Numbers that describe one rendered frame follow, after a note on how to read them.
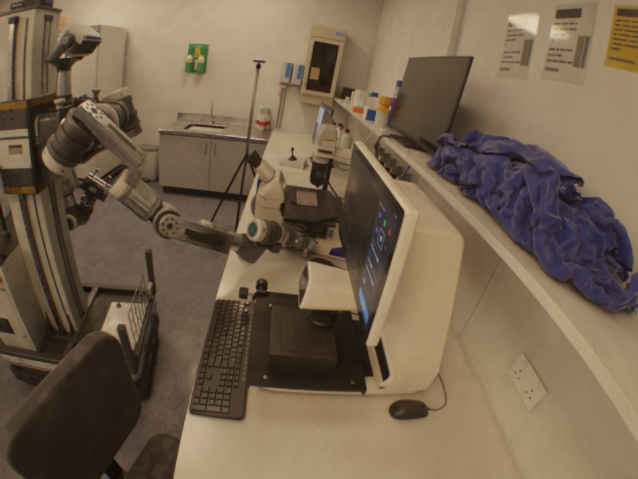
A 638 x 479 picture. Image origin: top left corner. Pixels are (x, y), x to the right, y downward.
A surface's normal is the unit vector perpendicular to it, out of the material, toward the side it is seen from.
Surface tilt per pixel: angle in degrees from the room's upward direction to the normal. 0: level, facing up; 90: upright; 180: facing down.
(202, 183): 90
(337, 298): 81
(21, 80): 90
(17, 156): 90
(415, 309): 90
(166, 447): 0
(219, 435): 0
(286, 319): 0
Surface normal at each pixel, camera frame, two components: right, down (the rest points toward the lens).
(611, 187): -0.98, -0.12
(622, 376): 0.18, -0.86
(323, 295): 0.17, 0.37
